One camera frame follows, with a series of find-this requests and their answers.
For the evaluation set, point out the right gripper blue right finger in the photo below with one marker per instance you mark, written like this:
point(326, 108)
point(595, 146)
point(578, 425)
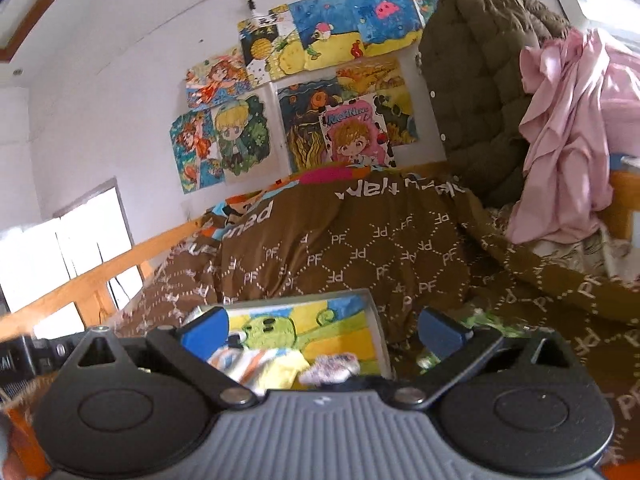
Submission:
point(462, 353)

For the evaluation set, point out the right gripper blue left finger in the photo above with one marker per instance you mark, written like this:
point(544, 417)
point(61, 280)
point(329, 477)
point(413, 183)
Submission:
point(186, 351)

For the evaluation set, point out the brown PF patterned duvet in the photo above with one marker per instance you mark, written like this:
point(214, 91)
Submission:
point(412, 242)

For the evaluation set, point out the orange hair mermaid poster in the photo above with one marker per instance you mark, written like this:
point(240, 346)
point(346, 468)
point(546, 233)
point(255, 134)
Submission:
point(196, 152)

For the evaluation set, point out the blonde boy green poster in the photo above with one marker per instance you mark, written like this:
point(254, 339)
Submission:
point(243, 134)

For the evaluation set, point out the pink anime girl poster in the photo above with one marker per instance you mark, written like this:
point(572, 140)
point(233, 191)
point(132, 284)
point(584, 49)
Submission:
point(355, 132)

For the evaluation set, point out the dark sunflower painting poster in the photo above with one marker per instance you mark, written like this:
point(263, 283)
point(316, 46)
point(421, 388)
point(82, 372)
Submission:
point(301, 105)

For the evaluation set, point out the pink cloth garment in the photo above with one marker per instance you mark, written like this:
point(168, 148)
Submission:
point(584, 108)

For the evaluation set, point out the olive green quilted jacket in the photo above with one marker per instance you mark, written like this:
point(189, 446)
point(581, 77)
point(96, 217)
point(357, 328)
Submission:
point(470, 61)

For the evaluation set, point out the blue sea painting poster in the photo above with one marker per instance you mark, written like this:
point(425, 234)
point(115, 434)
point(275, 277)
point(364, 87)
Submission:
point(334, 32)

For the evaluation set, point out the white air conditioner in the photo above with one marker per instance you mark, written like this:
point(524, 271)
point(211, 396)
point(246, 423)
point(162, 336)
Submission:
point(619, 17)

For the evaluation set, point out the wooden bed rail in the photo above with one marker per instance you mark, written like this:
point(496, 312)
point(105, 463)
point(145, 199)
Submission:
point(88, 292)

